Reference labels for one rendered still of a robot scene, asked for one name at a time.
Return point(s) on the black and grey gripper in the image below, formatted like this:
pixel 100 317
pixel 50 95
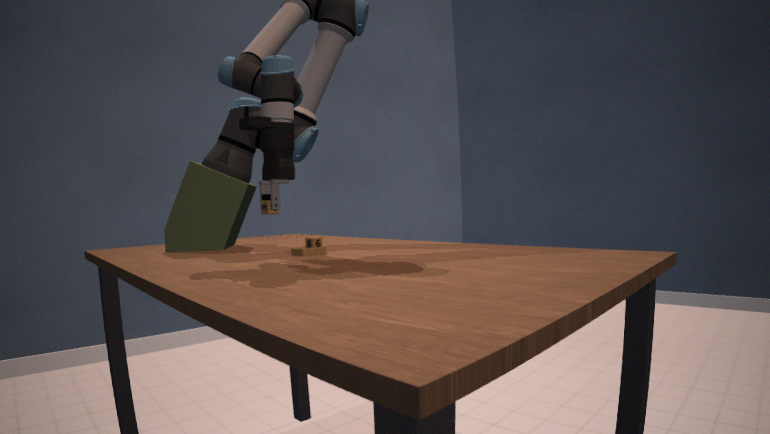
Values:
pixel 277 145

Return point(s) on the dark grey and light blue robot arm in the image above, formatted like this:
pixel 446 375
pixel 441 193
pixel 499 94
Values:
pixel 339 22

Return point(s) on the orange number cube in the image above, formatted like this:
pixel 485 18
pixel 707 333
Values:
pixel 312 242
pixel 265 208

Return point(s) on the light wooden tray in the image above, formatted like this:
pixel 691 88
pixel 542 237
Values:
pixel 303 251

